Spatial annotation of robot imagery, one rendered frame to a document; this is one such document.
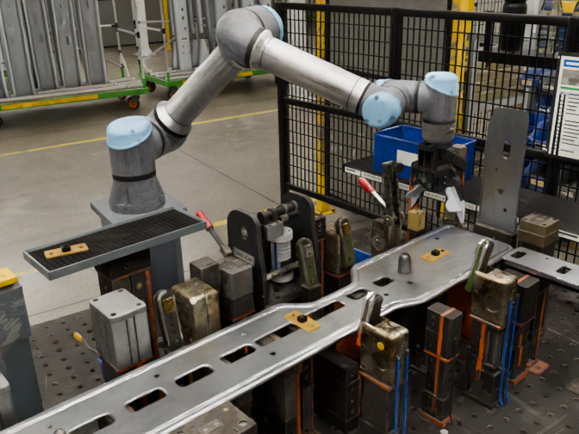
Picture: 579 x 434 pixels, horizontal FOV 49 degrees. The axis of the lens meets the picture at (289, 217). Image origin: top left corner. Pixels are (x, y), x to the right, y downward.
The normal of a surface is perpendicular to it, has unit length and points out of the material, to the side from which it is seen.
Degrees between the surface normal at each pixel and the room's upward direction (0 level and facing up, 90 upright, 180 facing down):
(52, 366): 0
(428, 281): 0
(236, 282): 90
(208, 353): 0
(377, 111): 90
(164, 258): 90
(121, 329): 90
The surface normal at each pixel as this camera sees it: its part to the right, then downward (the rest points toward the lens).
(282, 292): -0.02, -0.93
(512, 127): -0.75, 0.26
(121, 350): 0.66, 0.27
